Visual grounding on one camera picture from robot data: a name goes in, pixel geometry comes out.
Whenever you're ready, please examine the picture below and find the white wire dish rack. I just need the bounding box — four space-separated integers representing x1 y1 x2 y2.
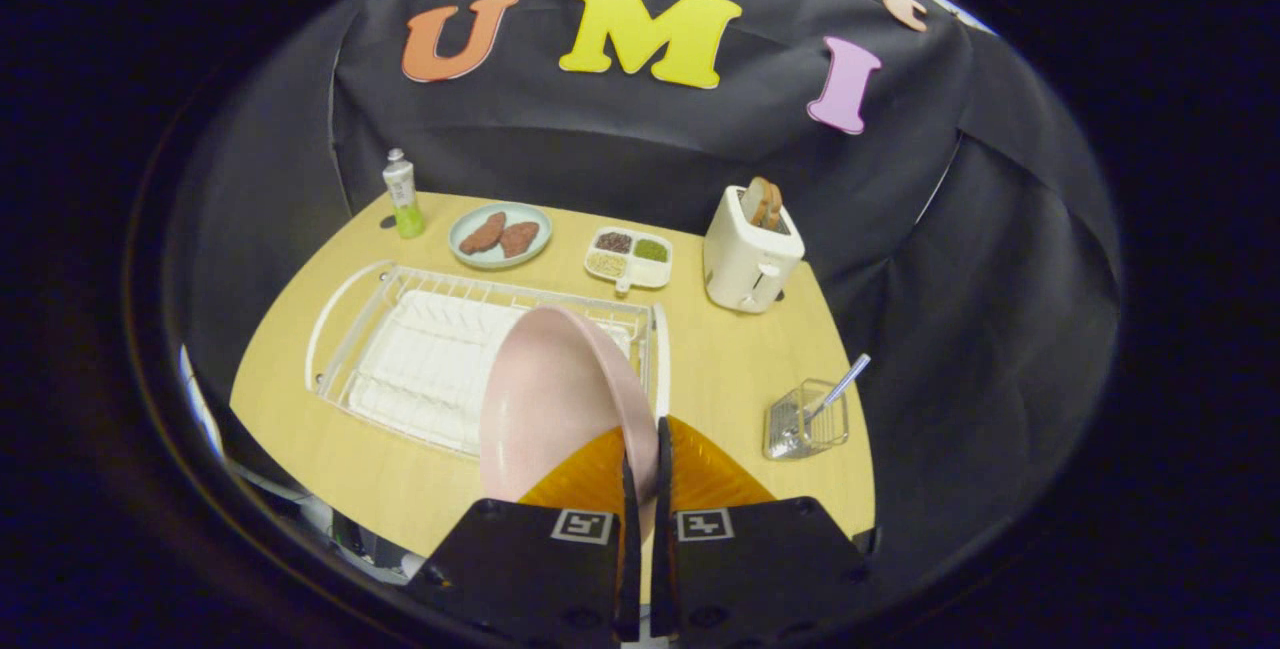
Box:
305 259 671 460

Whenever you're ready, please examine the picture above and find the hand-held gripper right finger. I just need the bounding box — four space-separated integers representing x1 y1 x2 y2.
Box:
650 415 871 646

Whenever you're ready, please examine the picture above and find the pink plate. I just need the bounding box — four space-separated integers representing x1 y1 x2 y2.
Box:
478 304 661 540

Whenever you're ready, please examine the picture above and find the white ribbed drain tray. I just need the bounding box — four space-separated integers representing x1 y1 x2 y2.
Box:
350 289 633 450

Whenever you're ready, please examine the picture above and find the blue checked handle spoon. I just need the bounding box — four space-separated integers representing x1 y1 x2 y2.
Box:
790 354 872 435

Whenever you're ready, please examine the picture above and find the clear bottle with green liquid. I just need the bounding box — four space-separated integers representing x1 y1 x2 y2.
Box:
382 148 426 239

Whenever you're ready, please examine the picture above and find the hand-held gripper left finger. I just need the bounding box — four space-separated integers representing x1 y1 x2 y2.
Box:
403 425 643 646

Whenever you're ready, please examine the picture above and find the cream toaster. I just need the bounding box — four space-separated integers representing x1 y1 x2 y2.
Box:
702 185 806 315

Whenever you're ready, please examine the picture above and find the white divided dish with grains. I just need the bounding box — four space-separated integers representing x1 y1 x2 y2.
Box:
584 225 674 294

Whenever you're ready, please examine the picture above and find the black backdrop cloth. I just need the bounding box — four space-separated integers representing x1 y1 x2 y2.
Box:
165 0 1123 590

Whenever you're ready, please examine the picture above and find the light green plate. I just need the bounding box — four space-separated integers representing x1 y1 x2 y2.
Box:
448 201 554 271

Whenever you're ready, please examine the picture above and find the clear wire mesh basket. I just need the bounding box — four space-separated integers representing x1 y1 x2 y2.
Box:
762 379 851 461

